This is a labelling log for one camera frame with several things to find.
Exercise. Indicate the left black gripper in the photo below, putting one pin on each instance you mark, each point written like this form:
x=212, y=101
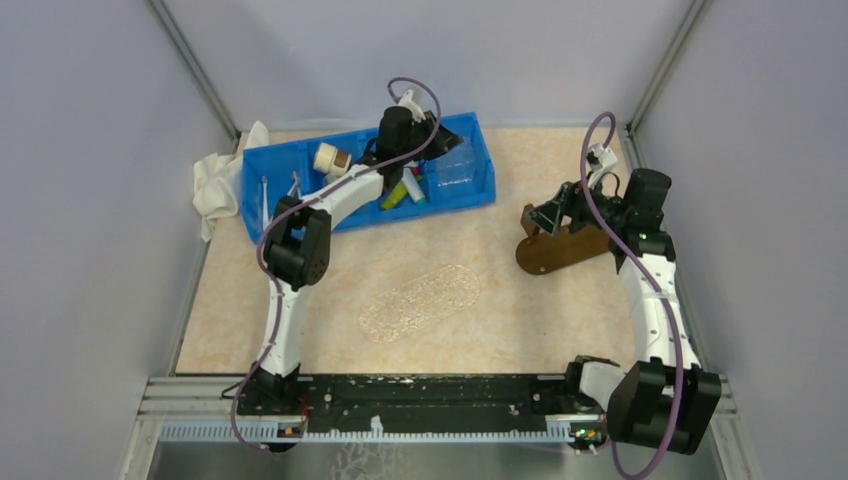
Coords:
x=444, y=141

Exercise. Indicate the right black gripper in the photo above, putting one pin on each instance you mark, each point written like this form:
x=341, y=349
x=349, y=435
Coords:
x=549, y=216

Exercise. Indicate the white toothpaste teal cap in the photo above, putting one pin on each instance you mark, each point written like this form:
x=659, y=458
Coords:
x=412, y=186

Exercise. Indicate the white ceramic cup cork base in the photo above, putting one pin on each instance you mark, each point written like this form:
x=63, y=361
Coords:
x=331, y=161

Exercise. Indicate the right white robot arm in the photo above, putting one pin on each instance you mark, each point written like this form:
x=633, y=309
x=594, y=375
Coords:
x=667, y=384

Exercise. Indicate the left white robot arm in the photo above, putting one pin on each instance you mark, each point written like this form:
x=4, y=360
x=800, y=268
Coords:
x=294, y=250

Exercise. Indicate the brown wooden tray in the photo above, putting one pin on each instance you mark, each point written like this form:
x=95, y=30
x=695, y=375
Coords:
x=541, y=254

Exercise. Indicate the clear textured oval tray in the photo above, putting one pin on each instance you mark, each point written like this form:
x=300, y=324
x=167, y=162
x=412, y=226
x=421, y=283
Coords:
x=419, y=303

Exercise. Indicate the blue divided plastic bin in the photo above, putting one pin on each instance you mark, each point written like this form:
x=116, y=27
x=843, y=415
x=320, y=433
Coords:
x=278, y=161

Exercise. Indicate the yellow green tube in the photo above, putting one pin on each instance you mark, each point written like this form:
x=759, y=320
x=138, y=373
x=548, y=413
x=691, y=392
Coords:
x=395, y=197

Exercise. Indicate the white crumpled cloth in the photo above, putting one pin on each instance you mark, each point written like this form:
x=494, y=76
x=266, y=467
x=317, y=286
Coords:
x=217, y=182

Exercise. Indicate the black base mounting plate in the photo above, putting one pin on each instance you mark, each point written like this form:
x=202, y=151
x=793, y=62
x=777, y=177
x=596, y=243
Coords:
x=510, y=408

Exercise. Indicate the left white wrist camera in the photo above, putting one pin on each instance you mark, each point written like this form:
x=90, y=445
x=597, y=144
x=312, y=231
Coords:
x=409, y=99

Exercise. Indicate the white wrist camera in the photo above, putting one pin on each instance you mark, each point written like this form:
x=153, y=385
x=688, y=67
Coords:
x=409, y=99
x=601, y=160

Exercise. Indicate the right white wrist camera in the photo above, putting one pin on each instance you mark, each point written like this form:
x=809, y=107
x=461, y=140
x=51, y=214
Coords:
x=601, y=160

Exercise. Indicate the aluminium frame rail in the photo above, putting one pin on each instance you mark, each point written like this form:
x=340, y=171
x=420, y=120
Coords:
x=197, y=408

